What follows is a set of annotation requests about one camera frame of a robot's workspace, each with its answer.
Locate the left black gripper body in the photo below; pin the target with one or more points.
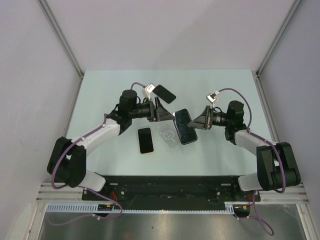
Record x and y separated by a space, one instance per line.
154 114

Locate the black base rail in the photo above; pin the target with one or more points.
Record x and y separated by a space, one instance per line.
170 193

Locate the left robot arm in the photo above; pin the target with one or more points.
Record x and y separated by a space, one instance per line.
68 160

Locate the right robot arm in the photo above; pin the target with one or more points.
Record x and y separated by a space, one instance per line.
276 166

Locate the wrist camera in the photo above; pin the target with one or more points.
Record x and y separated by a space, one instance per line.
148 89
212 98

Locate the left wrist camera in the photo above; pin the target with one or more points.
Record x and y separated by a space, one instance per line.
148 89

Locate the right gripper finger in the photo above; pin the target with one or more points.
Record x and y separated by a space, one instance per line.
200 127
198 121

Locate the teal phone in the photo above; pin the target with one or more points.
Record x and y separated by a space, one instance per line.
185 133

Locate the beige phone case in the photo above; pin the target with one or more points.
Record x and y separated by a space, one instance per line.
145 154

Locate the black phone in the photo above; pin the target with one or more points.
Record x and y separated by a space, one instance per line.
145 140
164 94

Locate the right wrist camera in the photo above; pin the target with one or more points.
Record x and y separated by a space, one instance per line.
212 98

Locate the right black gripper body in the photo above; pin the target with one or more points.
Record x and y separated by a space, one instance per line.
212 110

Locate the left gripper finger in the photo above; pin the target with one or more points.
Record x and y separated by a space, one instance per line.
165 116
160 109

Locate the clear magsafe phone case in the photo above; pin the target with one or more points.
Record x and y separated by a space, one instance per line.
168 133

